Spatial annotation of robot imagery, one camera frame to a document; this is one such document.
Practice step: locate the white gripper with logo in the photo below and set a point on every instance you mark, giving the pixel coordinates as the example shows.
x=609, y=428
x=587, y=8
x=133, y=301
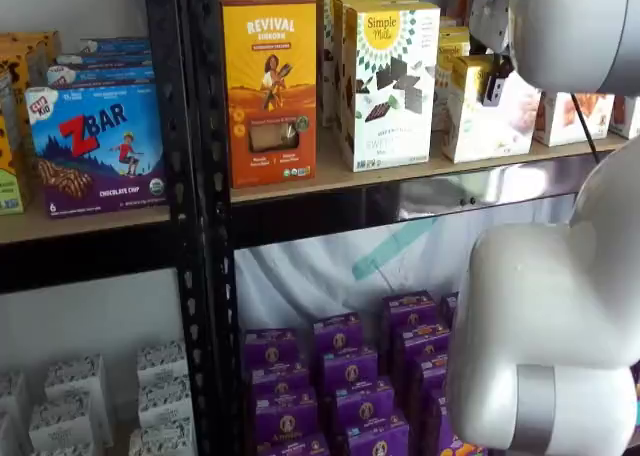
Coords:
x=492, y=11

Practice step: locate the Simple Mills almond bar box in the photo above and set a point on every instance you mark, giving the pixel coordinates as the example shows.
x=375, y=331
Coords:
x=446, y=76
x=455, y=35
x=470, y=126

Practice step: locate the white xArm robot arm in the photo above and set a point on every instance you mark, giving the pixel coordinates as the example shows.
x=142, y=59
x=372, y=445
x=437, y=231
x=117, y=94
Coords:
x=550, y=301

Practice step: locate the Simple Mills Sweet Thins box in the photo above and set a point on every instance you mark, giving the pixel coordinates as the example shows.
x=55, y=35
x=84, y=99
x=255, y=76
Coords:
x=340, y=51
x=327, y=41
x=390, y=101

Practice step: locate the black metal shelf rack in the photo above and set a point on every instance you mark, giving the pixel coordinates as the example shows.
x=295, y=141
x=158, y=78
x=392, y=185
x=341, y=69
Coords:
x=300, y=221
x=75, y=261

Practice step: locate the purple Annie's box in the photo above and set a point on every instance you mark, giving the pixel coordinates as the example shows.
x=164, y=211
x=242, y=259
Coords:
x=350, y=371
x=362, y=403
x=295, y=447
x=420, y=341
x=377, y=438
x=285, y=416
x=439, y=426
x=270, y=348
x=410, y=308
x=280, y=383
x=338, y=336
x=430, y=376

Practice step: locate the blue Zbar chocolate chip box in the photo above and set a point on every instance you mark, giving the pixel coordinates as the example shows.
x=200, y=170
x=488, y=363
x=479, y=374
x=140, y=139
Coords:
x=95, y=151
x=100, y=75
x=105, y=59
x=115, y=45

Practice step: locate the white patterned box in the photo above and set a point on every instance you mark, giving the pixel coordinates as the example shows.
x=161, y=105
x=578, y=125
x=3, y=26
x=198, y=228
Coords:
x=162, y=441
x=162, y=363
x=75, y=378
x=165, y=401
x=62, y=451
x=11, y=396
x=62, y=426

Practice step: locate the chocolate chip cookie box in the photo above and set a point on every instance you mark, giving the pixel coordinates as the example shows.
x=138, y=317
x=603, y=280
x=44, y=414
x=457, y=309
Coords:
x=35, y=46
x=10, y=176
x=14, y=81

